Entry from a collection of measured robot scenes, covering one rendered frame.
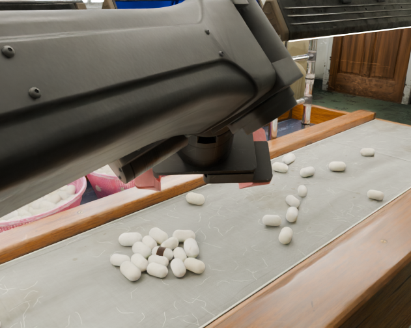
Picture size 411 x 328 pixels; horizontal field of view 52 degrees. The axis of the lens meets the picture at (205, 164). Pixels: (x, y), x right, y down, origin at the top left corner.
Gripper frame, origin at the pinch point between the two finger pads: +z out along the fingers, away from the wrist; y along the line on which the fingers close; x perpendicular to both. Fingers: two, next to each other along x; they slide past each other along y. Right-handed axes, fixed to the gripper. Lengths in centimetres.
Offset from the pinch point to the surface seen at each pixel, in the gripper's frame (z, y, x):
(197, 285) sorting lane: 14.7, -0.3, -9.0
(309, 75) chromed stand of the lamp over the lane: 43, 34, 52
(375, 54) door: 296, 219, 291
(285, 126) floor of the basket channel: 79, 36, 59
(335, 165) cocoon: 37, 33, 21
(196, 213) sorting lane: 27.9, 0.6, 7.0
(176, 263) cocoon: 15.0, -3.2, -5.7
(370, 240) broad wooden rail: 16.4, 26.8, -3.0
